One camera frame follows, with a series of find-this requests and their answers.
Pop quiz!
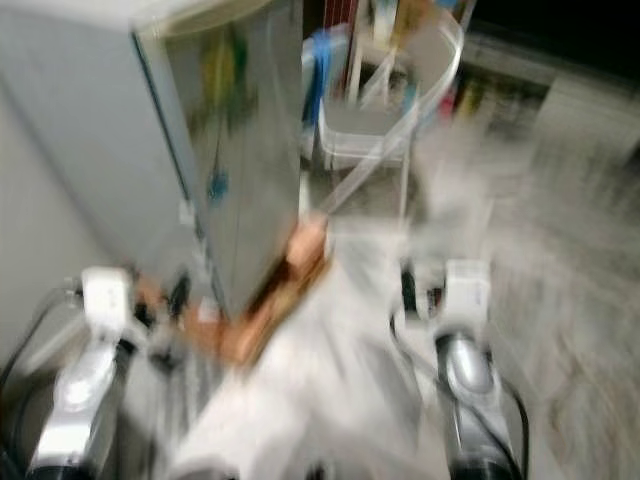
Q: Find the grey silver fridge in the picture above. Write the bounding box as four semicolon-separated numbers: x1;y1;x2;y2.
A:
0;0;307;323

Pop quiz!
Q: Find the blue plastic item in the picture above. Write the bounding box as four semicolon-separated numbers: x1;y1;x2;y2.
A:
306;28;339;125

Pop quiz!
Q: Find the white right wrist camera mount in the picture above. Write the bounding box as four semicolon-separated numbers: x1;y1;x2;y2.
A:
442;258;493;333

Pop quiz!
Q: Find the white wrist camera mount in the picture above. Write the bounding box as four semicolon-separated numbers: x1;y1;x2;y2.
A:
442;258;493;333
80;266;139;349

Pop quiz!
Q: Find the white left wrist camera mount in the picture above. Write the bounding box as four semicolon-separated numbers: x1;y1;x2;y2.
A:
80;266;139;349

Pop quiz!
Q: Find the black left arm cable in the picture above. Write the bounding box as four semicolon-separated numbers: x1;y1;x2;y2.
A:
1;286;83;401

